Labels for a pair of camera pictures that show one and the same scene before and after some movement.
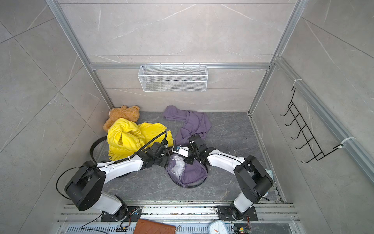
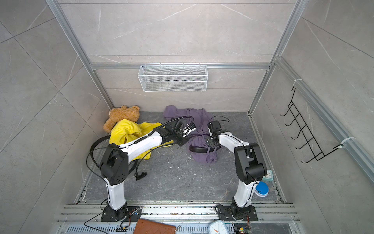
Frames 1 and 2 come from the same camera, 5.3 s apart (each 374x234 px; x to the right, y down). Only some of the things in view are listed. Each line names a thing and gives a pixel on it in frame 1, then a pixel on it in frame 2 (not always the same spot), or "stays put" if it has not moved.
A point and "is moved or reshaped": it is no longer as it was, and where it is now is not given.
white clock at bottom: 217,227 stays put
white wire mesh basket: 172,78 stays put
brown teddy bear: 132,113 stays put
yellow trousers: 125,137 stays put
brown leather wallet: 143,226 stays put
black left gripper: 165,162 to 185,139
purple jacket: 188,124 is moved or reshaped
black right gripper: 188,160 to 211,143
